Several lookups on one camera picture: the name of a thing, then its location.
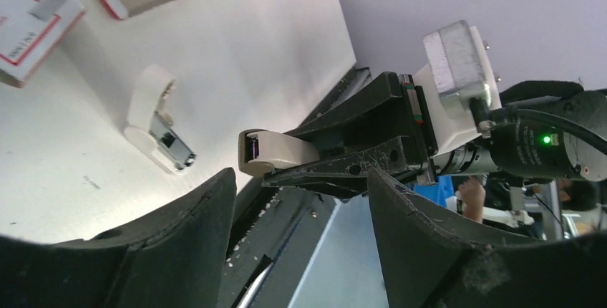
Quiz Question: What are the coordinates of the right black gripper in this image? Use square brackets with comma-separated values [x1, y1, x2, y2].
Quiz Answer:
[399, 75, 606, 185]

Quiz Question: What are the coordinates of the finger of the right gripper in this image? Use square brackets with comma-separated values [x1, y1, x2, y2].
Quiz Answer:
[262, 136, 413, 199]
[286, 72, 408, 145]

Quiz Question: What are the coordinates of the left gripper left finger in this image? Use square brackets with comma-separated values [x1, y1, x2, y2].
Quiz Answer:
[1, 168, 236, 307]

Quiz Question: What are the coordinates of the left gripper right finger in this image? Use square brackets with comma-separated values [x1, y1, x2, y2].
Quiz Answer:
[367, 168, 606, 307]

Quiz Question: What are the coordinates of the beige mini stapler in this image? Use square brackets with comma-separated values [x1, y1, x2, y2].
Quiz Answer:
[238, 129, 320, 178]
[123, 64, 197, 175]

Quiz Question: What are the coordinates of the red white staple box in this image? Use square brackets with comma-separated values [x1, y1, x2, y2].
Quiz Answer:
[1, 0, 86, 88]

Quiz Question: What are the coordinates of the background person hand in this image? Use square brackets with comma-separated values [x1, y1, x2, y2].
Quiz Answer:
[457, 177, 486, 223]

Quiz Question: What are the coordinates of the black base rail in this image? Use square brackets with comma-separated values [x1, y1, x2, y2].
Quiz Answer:
[218, 66, 373, 308]

